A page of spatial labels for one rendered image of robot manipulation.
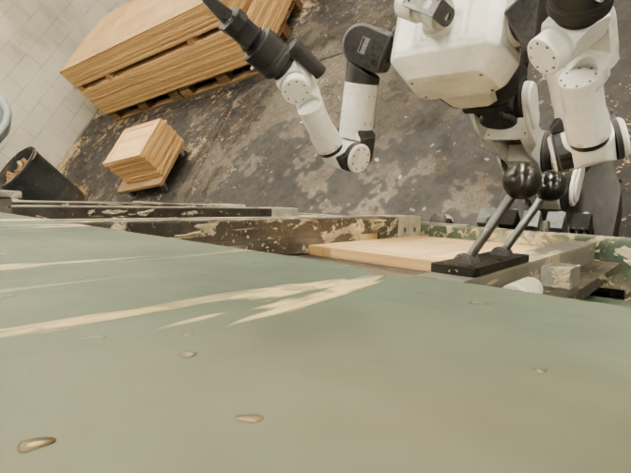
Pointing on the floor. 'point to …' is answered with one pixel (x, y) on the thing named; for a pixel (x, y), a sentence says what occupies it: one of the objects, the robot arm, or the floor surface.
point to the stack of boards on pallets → (164, 52)
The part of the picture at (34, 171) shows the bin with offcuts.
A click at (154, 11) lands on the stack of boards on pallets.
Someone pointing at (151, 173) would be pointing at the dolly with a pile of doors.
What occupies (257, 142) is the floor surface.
